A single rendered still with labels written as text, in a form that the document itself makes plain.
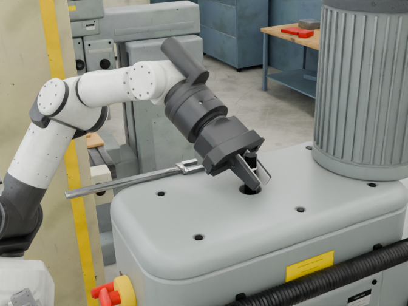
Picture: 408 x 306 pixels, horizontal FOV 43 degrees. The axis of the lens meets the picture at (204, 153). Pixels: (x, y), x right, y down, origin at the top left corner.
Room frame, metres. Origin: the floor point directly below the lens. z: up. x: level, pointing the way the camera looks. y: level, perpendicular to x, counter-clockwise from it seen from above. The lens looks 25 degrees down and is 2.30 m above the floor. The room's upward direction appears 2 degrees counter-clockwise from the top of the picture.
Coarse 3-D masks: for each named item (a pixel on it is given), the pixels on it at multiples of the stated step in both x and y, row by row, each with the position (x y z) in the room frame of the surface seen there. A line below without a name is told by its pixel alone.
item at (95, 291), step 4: (104, 284) 0.74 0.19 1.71; (108, 284) 0.74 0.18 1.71; (112, 284) 0.74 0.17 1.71; (92, 288) 0.73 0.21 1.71; (96, 288) 0.73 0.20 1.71; (100, 288) 0.73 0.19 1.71; (108, 288) 0.73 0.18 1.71; (112, 288) 0.73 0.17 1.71; (92, 292) 0.73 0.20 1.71; (96, 292) 0.72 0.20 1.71; (108, 292) 0.73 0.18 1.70; (92, 296) 0.72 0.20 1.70; (96, 296) 0.72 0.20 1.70
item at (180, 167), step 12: (168, 168) 0.82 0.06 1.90; (180, 168) 0.82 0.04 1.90; (192, 168) 0.82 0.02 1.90; (204, 168) 0.82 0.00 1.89; (120, 180) 0.78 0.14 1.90; (132, 180) 0.78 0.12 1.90; (144, 180) 0.79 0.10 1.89; (72, 192) 0.74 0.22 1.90; (84, 192) 0.74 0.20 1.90; (96, 192) 0.75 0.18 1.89
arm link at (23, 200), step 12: (12, 180) 0.94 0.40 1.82; (12, 192) 0.93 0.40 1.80; (24, 192) 0.93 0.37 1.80; (36, 192) 0.95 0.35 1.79; (12, 204) 0.92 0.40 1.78; (24, 204) 0.93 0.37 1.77; (36, 204) 0.95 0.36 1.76; (12, 216) 0.90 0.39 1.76; (24, 216) 0.93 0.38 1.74; (36, 216) 0.97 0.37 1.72; (12, 228) 0.89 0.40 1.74; (24, 228) 0.93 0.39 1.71
